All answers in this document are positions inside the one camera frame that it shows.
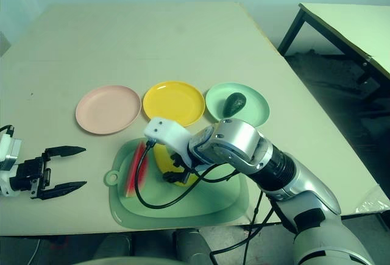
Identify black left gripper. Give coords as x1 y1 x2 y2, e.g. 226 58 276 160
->
9 145 88 201

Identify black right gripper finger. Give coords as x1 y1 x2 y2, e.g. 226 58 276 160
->
171 152 184 168
163 171 189 185

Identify yellow toy banana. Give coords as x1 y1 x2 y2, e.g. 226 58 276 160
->
153 143 199 188

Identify toy watermelon slice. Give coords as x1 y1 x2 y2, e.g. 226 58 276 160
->
123 141 151 199

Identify dark green toy avocado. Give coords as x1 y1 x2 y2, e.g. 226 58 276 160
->
222 92 247 118

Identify translucent green cutting board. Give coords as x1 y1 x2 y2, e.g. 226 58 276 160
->
108 138 249 229

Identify yellow plastic plate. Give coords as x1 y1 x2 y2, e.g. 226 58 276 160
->
142 80 205 128

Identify grey robot right leg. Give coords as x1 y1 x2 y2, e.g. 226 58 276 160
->
173 228 214 265

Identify pink plastic plate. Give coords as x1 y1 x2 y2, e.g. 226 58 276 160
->
75 85 142 135

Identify mint green plastic plate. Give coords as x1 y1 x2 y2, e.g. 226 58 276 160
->
205 82 271 127

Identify clear plastic bag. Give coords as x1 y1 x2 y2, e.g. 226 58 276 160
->
355 185 390 214

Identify side table with black legs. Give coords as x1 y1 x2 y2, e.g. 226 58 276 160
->
278 2 390 101

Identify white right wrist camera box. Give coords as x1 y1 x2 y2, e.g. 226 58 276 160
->
143 117 191 168

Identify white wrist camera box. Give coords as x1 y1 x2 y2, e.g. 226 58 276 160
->
0 124 24 171
143 117 191 168

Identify light green ring-handled cutting board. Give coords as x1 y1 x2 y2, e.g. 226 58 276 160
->
103 140 244 219

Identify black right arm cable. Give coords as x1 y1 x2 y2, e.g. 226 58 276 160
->
133 138 275 265

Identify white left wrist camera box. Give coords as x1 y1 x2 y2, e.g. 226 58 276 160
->
0 124 24 171

